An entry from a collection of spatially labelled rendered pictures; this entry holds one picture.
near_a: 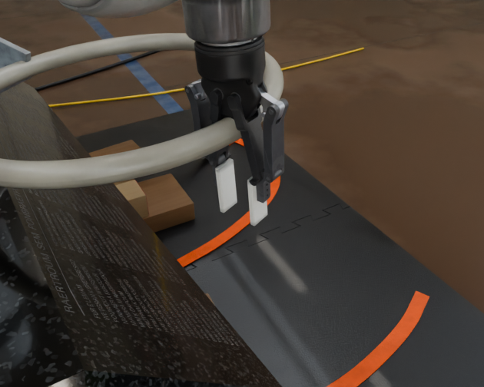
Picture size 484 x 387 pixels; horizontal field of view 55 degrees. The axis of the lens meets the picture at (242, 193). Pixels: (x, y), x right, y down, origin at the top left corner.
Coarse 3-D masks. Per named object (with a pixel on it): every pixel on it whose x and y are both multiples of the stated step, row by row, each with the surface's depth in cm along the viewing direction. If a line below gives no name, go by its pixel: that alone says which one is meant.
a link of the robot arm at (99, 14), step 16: (64, 0) 27; (80, 0) 26; (96, 0) 26; (112, 0) 26; (128, 0) 27; (144, 0) 28; (160, 0) 29; (176, 0) 33; (96, 16) 29; (112, 16) 29; (128, 16) 30
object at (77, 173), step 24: (72, 48) 84; (96, 48) 85; (120, 48) 86; (144, 48) 87; (168, 48) 86; (192, 48) 85; (0, 72) 76; (24, 72) 79; (264, 72) 67; (168, 144) 50; (192, 144) 51; (216, 144) 52; (0, 168) 49; (24, 168) 49; (48, 168) 48; (72, 168) 48; (96, 168) 48; (120, 168) 48; (144, 168) 49; (168, 168) 51
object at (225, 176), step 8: (232, 160) 61; (216, 168) 60; (224, 168) 60; (232, 168) 61; (216, 176) 60; (224, 176) 61; (232, 176) 62; (224, 184) 61; (232, 184) 63; (224, 192) 62; (232, 192) 63; (224, 200) 62; (232, 200) 64; (224, 208) 63
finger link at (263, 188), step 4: (276, 172) 55; (280, 172) 55; (276, 176) 55; (264, 180) 56; (260, 184) 57; (264, 184) 57; (268, 184) 58; (256, 188) 58; (260, 188) 57; (264, 188) 57; (268, 188) 58; (260, 192) 58; (264, 192) 57; (268, 192) 58; (260, 196) 58; (264, 196) 58; (268, 196) 58; (260, 200) 58; (264, 200) 58
